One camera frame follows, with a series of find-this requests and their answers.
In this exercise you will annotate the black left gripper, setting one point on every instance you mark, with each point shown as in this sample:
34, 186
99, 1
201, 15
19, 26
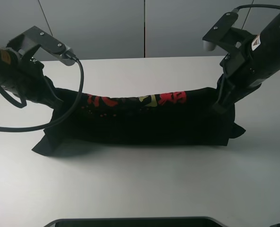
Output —
24, 81

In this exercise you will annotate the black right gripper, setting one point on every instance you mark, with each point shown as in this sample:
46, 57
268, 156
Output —
243, 73

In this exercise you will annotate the black printed t-shirt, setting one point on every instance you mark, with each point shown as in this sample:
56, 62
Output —
175, 118

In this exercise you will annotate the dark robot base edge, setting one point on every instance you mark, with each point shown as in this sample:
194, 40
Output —
137, 222

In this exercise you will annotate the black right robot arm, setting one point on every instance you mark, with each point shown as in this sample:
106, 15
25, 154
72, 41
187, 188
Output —
270, 39

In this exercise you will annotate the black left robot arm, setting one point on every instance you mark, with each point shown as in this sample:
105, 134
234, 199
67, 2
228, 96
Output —
10, 52

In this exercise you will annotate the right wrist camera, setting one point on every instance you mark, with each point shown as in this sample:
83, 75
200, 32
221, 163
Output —
225, 36

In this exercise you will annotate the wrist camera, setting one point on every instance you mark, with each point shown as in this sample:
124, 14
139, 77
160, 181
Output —
225, 36
31, 40

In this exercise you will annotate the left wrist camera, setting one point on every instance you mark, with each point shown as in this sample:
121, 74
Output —
31, 40

